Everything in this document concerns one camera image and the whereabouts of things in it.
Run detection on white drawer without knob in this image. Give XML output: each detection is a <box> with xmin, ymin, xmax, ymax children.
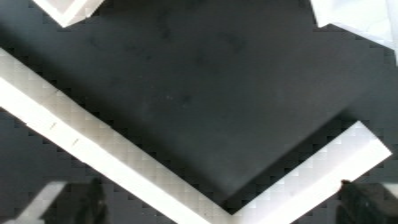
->
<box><xmin>34</xmin><ymin>0</ymin><xmax>105</xmax><ymax>28</ymax></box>

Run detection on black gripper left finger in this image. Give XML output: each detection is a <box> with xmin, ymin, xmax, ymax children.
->
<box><xmin>16</xmin><ymin>178</ymin><xmax>110</xmax><ymax>224</ymax></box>

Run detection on white U-shaped table fence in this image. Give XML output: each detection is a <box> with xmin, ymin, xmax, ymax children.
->
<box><xmin>0</xmin><ymin>49</ymin><xmax>391</xmax><ymax>224</ymax></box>

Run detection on white drawer cabinet box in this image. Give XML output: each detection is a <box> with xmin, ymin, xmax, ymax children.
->
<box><xmin>308</xmin><ymin>0</ymin><xmax>398</xmax><ymax>54</ymax></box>

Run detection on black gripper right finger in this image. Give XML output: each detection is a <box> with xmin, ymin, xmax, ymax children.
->
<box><xmin>338</xmin><ymin>180</ymin><xmax>398</xmax><ymax>224</ymax></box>

